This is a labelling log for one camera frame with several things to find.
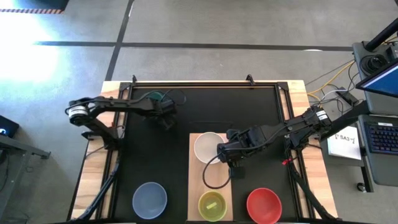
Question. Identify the grey computer cart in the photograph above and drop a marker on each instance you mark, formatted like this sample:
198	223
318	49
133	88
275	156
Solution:
382	168

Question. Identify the small red clip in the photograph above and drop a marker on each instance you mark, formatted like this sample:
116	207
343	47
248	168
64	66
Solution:
285	161

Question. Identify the grey metal stand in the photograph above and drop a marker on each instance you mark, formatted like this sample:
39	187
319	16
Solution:
18	146

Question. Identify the black keyboard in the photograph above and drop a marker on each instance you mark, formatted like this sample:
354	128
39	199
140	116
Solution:
384	138

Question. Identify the red bowl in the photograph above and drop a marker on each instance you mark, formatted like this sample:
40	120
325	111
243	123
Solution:
264	206

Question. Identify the black clamp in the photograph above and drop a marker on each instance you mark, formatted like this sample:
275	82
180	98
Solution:
134	79
250	79

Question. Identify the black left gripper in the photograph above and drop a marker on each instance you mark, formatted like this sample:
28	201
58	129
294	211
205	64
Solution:
160	109

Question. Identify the black round device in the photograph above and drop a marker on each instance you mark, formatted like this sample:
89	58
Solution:
374	63

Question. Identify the teal bowl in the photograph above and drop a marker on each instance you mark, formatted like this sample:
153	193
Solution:
154	95

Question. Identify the white bowl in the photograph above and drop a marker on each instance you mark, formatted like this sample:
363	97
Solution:
206	147

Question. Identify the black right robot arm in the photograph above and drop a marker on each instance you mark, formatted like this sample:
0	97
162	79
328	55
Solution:
280	130

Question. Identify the yellow-green plastic bowl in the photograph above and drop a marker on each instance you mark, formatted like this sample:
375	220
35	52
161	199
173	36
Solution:
212	206

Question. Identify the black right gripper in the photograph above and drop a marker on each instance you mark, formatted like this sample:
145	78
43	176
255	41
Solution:
236	152

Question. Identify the black mat with striped edge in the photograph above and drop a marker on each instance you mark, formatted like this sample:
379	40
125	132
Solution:
43	3

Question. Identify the cart caster wheel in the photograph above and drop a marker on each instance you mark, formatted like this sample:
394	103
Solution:
361	187

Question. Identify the black cart leg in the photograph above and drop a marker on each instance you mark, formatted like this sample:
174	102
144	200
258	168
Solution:
345	119

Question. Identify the black power strip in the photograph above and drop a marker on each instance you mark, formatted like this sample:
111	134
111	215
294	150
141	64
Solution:
346	95

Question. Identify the black device with blue light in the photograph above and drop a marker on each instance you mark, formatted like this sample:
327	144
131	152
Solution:
7	127

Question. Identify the white paper sheet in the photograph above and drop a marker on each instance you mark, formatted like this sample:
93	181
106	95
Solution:
343	143

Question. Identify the monitor with blue screen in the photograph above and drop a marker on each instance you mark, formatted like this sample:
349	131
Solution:
381	82

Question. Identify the blue-grey bowl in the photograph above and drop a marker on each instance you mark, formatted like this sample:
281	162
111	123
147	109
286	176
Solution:
149	200

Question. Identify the wooden cutting board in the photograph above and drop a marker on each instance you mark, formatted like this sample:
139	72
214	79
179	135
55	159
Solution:
211	177

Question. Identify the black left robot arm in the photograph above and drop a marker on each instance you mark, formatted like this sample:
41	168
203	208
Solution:
124	105

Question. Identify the black pole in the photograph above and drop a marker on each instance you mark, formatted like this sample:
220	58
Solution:
384	34

